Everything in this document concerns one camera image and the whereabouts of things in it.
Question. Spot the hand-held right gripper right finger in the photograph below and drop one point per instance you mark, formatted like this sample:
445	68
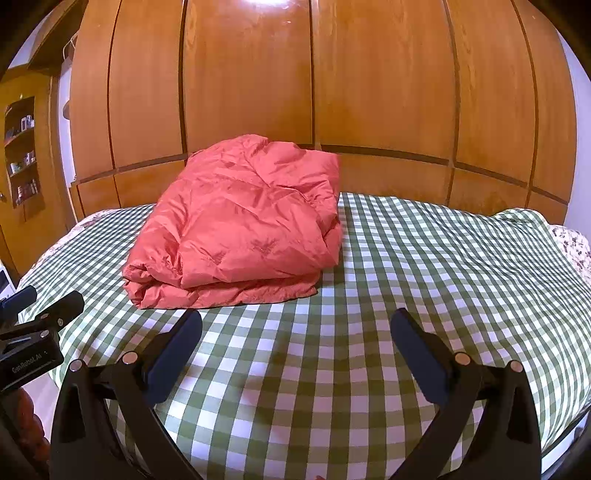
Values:
415	355

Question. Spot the red puffer jacket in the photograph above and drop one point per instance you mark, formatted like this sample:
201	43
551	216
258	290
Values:
240	230

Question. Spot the wooden shelf unit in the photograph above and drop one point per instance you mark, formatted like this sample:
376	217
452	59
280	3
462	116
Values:
41	221

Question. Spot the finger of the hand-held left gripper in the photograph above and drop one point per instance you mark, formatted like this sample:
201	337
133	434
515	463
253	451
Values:
18	302
60	309

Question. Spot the small bottles on shelf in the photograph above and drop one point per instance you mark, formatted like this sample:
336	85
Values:
27	122

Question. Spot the person's left hand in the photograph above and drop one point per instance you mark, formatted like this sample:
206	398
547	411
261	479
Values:
32	424

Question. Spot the white appliance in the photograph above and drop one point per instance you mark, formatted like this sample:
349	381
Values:
5	279

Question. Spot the wooden wardrobe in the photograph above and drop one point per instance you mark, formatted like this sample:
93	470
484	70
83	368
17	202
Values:
369	92

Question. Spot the green checkered blanket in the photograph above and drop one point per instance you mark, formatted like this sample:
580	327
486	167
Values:
392	277

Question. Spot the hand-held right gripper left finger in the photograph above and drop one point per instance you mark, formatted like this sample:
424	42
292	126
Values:
178	350

